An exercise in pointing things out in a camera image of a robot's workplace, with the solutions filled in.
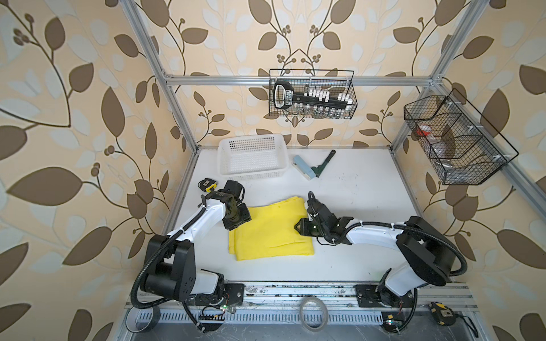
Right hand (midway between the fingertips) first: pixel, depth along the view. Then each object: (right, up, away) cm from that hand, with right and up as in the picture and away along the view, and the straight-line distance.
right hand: (296, 227), depth 88 cm
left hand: (-22, +4, -2) cm, 23 cm away
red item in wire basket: (+48, +39, -8) cm, 63 cm away
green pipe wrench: (+14, +25, +23) cm, 37 cm away
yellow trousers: (-11, -3, +2) cm, 11 cm away
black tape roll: (-47, -24, -21) cm, 57 cm away
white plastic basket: (-23, +32, +29) cm, 49 cm away
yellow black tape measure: (-42, +17, +14) cm, 48 cm away
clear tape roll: (+4, -25, -17) cm, 31 cm away
